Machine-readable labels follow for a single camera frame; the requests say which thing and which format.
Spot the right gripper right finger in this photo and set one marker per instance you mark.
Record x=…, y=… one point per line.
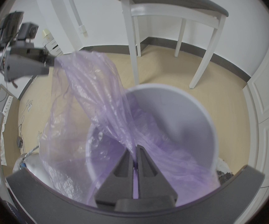
x=148, y=185

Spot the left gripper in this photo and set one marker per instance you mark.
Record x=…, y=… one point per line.
x=1, y=62

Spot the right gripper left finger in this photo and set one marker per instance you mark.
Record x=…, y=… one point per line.
x=122, y=185

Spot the purple plastic bag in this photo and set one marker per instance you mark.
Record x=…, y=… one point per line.
x=90, y=90

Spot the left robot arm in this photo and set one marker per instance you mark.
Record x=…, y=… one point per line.
x=10, y=24

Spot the white trash bin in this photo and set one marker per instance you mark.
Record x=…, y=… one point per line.
x=171, y=115

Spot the white chest of drawers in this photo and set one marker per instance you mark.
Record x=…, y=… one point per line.
x=52, y=44

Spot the white power strip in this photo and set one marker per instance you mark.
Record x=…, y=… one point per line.
x=7, y=108

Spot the crumpled white paper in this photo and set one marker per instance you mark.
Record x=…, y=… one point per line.
x=222, y=164

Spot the crumpled black plastic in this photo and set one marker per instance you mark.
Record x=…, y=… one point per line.
x=225, y=176

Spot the white wardrobe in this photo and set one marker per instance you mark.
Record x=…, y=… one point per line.
x=265, y=97

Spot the white chair grey seat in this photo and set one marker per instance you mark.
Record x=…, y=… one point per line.
x=171, y=8

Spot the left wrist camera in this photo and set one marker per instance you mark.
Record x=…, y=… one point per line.
x=29, y=30

